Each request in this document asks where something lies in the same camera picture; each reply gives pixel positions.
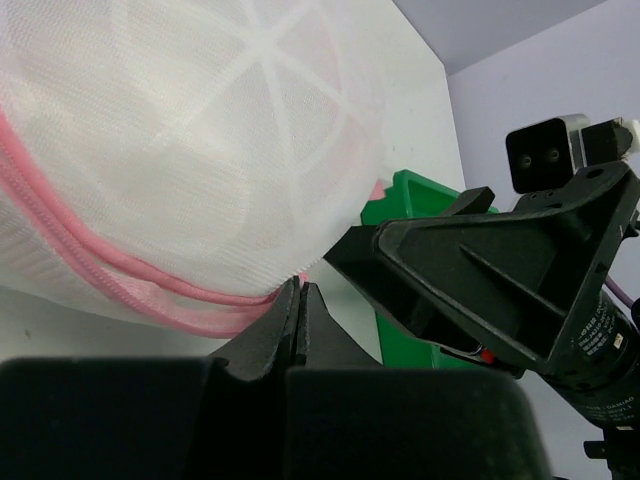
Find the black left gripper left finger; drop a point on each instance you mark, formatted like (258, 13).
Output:
(264, 351)

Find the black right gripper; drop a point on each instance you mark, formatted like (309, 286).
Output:
(528, 285)

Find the green plastic tray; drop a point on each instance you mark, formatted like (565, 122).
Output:
(409, 195)

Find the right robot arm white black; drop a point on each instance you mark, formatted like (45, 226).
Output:
(615, 450)

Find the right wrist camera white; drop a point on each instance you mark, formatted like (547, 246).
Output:
(546, 155)

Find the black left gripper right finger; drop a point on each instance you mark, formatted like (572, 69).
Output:
(323, 345)

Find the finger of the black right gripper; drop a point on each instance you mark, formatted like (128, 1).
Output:
(361, 263)

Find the mesh laundry bag pink trim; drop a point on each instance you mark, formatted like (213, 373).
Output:
(176, 162)

